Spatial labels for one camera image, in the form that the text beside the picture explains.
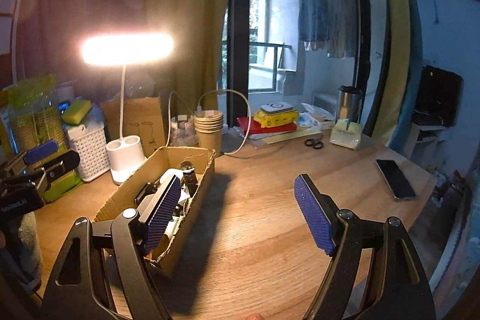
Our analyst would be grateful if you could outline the brown glass bottle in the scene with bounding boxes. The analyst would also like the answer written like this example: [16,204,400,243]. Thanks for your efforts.
[180,161,198,197]

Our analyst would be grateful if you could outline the cardboard box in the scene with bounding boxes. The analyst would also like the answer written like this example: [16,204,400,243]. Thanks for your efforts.
[94,147,216,280]

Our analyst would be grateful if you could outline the green printed box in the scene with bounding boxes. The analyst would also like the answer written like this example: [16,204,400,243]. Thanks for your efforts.
[8,107,80,203]

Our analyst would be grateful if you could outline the white woven plastic basket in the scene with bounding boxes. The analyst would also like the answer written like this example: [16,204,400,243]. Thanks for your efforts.
[67,124,110,182]

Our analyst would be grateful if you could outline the yellow green sponge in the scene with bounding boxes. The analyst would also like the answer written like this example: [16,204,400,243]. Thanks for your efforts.
[61,99,92,125]

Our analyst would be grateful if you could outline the brown lamp packaging box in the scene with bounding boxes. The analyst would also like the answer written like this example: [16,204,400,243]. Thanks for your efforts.
[100,97,166,157]

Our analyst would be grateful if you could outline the black smartphone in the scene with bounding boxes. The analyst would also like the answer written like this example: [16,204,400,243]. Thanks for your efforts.
[376,159,417,202]

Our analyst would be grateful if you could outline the clear plastic jar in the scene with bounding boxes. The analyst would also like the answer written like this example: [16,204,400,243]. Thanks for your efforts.
[169,115,198,147]

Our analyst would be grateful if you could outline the white desk lamp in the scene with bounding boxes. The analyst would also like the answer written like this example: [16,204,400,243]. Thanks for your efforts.
[80,32,174,184]

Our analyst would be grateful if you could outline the stack of paper cups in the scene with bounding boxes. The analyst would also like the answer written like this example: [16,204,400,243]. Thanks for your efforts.
[193,110,224,156]

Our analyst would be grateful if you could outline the pale yellow tissue pack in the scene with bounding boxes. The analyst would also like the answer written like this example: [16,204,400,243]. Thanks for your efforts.
[329,119,362,150]

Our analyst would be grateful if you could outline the black scissors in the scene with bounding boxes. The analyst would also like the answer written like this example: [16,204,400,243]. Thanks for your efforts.
[304,133,325,149]

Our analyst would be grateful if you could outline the black monitor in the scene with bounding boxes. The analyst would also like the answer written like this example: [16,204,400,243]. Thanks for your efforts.
[412,65,463,127]

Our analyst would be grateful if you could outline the steel thermos cup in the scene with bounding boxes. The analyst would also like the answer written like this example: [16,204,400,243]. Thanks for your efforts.
[335,85,362,123]

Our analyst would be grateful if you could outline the red book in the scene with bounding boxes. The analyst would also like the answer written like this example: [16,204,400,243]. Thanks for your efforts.
[237,117,297,136]

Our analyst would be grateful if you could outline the yellow packet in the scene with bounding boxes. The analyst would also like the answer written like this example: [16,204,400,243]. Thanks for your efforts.
[253,110,299,128]

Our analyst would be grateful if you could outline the hanging clothes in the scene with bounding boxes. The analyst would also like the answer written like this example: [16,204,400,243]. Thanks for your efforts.
[298,0,358,59]

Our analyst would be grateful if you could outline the white charging cable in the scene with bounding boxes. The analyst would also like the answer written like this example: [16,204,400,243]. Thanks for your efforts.
[165,88,252,156]

